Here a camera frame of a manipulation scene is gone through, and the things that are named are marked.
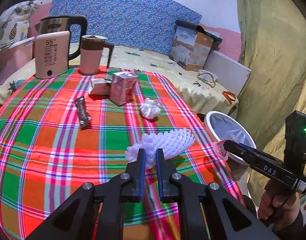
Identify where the clear plastic cup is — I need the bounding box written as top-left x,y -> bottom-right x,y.
211,139 -> 232,161

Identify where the white foam fruit net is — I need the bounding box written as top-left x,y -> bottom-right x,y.
125,128 -> 195,169

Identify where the white round trash bin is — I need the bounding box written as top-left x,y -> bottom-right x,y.
204,110 -> 257,181

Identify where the person's right hand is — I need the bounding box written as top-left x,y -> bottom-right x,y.
258,180 -> 300,231

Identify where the white flat panel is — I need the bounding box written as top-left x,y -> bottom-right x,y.
203,51 -> 251,96

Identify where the yellow pineapple bed sheet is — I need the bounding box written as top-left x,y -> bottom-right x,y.
0,46 -> 239,114

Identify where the plaid red green tablecloth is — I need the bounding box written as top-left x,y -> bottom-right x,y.
0,68 -> 243,239

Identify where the crumpled white tissue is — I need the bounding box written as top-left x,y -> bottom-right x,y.
140,98 -> 161,120

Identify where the brown snack wrapper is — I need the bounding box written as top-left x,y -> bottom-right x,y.
74,96 -> 92,129

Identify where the cardboard bedding box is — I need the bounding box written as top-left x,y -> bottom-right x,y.
170,26 -> 214,72

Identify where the olive yellow curtain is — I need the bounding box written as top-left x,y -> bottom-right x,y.
235,0 -> 306,205

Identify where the red white milk carton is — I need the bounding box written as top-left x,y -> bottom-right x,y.
109,72 -> 138,106

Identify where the blue floral headboard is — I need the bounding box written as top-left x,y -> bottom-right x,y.
50,0 -> 202,55

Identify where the pink storage box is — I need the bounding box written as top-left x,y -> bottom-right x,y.
0,37 -> 35,85

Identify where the beige 55 degree warmer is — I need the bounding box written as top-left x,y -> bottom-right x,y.
35,30 -> 70,79

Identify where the pineapple print pillow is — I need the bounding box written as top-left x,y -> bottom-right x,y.
0,1 -> 42,51

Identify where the orange strap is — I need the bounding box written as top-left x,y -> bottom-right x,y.
221,90 -> 237,105

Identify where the olive cord loop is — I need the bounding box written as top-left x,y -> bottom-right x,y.
196,71 -> 217,88

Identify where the pink brown mug with handle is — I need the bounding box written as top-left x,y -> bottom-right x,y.
80,35 -> 114,75

